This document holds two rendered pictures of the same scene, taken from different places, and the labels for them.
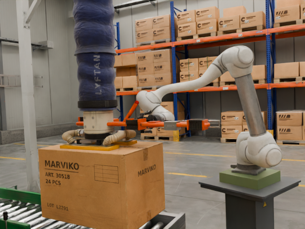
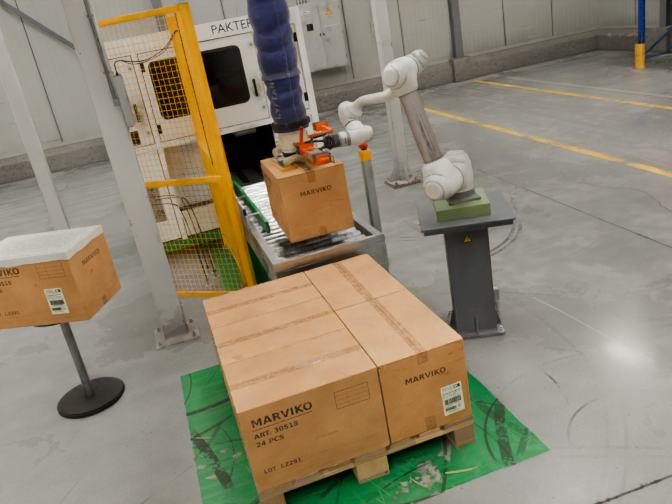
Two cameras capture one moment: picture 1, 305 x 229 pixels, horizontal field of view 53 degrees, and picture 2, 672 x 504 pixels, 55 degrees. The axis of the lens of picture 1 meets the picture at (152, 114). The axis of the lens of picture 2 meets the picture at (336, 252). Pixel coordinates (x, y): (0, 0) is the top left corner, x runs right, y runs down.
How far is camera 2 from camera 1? 2.87 m
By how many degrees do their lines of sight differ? 50
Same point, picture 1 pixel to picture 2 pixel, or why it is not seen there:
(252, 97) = (412, 120)
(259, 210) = (455, 244)
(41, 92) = not seen: outside the picture
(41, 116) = (529, 24)
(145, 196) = (315, 213)
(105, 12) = (271, 40)
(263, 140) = (427, 170)
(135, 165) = (294, 187)
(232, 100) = not seen: outside the picture
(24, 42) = not seen: outside the picture
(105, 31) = (273, 59)
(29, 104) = (385, 58)
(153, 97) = (346, 111)
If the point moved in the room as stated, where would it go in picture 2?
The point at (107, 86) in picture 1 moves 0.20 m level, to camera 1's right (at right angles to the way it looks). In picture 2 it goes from (286, 110) to (309, 110)
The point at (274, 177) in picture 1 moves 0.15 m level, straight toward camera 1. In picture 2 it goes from (474, 210) to (451, 218)
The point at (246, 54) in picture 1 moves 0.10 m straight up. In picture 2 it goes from (389, 76) to (386, 55)
